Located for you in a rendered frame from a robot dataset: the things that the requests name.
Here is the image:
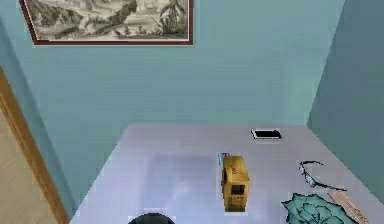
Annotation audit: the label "white table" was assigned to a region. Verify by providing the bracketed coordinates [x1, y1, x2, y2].
[69, 123, 384, 224]

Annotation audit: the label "black phone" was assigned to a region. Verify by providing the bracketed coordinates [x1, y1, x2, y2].
[250, 129, 282, 141]

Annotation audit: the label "yellow box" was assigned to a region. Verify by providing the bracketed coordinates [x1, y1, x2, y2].
[218, 152, 251, 213]

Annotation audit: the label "black round object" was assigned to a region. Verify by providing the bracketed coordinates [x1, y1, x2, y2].
[127, 212, 177, 224]

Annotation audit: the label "framed landscape picture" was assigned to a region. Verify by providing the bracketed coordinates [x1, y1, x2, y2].
[18, 0, 195, 46]

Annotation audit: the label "black eyeglasses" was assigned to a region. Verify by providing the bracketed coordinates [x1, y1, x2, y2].
[298, 160, 348, 192]

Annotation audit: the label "teal leaf-shaped dish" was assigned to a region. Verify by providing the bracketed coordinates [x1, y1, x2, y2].
[280, 192, 359, 224]

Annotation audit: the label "pale wooden stick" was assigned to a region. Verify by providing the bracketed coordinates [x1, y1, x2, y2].
[327, 190, 374, 224]

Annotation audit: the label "pale wooden room door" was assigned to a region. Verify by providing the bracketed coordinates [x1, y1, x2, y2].
[0, 66, 71, 224]

